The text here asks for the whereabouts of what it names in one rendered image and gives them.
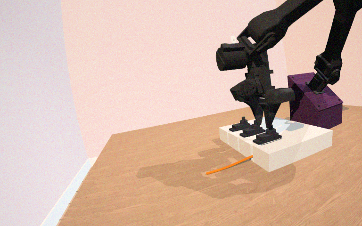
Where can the black micro servo with orange cable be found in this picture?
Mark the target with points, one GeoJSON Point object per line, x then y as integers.
{"type": "Point", "coordinates": [269, 136]}

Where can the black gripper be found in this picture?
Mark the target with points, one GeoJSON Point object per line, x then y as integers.
{"type": "Point", "coordinates": [269, 101]}

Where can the white flat rectangular block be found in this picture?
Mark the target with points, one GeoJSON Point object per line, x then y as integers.
{"type": "Point", "coordinates": [298, 141]}

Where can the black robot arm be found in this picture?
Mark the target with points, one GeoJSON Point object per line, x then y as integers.
{"type": "Point", "coordinates": [269, 27]}

